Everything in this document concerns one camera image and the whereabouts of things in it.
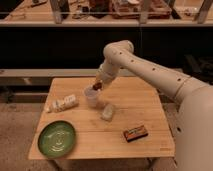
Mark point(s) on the orange brown snack box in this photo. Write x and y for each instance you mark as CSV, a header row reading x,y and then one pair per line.
x,y
135,133

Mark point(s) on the dark red pepper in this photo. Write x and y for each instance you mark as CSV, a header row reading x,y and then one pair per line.
x,y
97,86

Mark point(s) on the white plastic bottle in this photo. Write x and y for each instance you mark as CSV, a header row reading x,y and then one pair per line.
x,y
62,104

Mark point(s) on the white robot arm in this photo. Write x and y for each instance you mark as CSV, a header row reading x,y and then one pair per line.
x,y
194,142

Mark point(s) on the green round plate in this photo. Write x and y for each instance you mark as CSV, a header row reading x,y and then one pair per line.
x,y
57,139

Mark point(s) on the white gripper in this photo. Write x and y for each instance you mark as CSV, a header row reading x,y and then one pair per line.
x,y
105,75

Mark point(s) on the white sponge block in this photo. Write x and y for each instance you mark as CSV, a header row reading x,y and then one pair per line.
x,y
108,112

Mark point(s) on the background shelf rack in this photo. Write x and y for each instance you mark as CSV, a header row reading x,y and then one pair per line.
x,y
107,13

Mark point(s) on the wooden table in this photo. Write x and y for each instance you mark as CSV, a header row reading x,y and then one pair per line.
x,y
137,103

